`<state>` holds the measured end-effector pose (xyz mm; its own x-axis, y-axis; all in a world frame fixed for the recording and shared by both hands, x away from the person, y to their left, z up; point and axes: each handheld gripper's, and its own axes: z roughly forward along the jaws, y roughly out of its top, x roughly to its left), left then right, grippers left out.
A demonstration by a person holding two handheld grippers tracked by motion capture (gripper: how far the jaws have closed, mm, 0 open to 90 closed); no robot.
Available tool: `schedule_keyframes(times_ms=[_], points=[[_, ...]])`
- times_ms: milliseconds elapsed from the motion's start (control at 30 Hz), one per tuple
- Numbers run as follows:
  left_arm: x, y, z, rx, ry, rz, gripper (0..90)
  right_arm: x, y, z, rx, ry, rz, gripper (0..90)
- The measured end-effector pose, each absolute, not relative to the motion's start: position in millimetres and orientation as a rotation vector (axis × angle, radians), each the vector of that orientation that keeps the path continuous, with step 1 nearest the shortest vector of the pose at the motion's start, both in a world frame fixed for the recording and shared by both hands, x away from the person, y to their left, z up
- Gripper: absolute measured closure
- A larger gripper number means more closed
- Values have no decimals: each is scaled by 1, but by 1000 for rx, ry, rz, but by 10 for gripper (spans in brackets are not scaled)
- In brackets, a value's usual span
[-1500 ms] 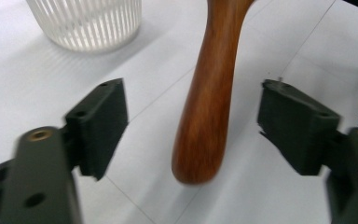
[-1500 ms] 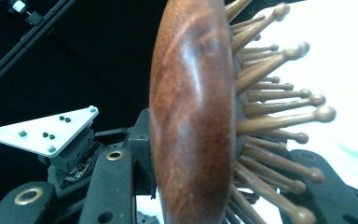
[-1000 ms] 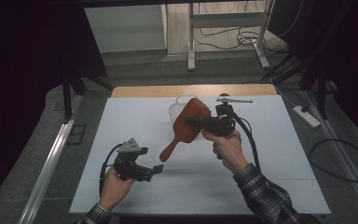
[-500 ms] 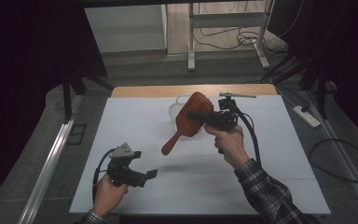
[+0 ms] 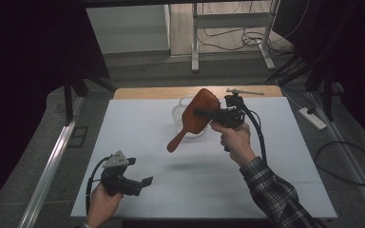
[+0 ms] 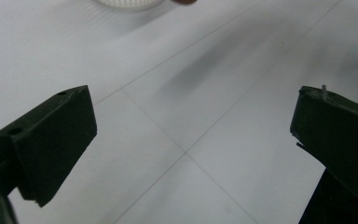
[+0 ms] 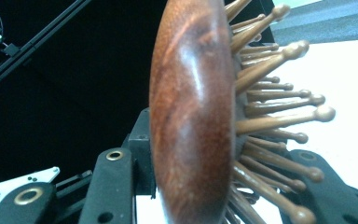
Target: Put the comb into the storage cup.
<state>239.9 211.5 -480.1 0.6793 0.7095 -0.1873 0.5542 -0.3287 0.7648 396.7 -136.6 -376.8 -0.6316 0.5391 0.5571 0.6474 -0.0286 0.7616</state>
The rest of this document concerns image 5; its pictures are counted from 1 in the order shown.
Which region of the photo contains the black curtain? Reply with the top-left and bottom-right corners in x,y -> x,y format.
0,0 -> 110,221
271,0 -> 365,143

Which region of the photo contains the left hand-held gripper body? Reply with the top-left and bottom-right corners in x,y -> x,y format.
99,150 -> 144,198

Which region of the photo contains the person's left hand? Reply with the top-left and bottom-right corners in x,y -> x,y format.
86,182 -> 125,228

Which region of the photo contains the brown wooden hairbrush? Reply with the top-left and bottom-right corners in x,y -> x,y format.
166,87 -> 222,154

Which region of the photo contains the white power strip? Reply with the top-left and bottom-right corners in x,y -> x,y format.
298,106 -> 328,131

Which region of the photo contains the clear glass container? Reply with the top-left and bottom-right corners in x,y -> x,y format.
171,96 -> 209,139

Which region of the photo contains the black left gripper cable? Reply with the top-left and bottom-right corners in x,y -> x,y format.
85,154 -> 113,217

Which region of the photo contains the white power strip cable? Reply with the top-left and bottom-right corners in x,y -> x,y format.
275,79 -> 306,111

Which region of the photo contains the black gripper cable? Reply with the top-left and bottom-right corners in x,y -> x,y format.
85,154 -> 113,217
234,97 -> 268,165

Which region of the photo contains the person's right hand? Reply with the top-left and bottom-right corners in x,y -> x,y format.
210,121 -> 258,168

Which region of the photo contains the black square floor frame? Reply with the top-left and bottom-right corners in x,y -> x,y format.
67,125 -> 89,149

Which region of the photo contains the black tripod stand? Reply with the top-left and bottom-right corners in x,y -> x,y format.
306,61 -> 344,124
62,75 -> 118,126

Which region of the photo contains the tangle of floor cables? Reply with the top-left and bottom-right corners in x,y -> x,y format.
197,27 -> 295,57

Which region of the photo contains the black looped floor cable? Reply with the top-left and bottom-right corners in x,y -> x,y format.
313,140 -> 365,188

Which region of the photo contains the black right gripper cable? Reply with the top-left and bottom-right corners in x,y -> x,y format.
234,97 -> 268,165

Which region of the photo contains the white metal stand frame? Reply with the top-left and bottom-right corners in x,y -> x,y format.
191,0 -> 280,73

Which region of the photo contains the white cabinet panel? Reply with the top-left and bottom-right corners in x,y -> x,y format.
86,4 -> 172,55

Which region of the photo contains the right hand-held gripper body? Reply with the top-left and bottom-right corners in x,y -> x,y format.
212,87 -> 265,130

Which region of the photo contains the aluminium floor rail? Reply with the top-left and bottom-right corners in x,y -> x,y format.
307,90 -> 365,224
16,96 -> 87,228

